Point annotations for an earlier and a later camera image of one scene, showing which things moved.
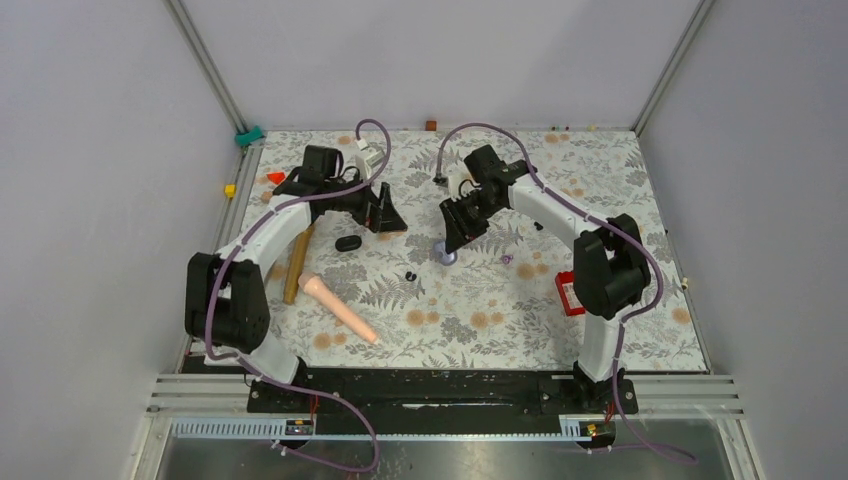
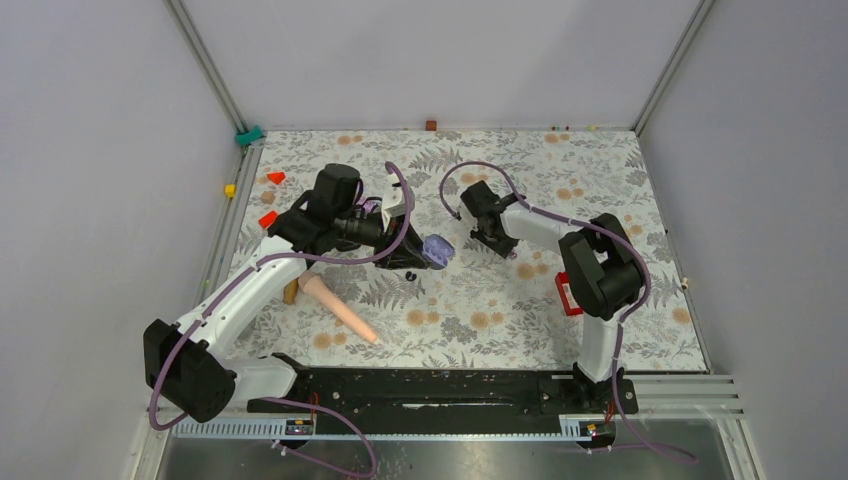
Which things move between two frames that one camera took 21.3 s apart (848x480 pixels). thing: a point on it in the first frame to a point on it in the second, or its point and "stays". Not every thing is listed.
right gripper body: x=484 y=204 to x=498 y=244
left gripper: x=379 y=215 to x=408 y=254
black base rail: x=441 y=401 stays
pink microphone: x=320 y=290 stays
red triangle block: x=276 y=177 stays
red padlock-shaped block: x=565 y=283 stays
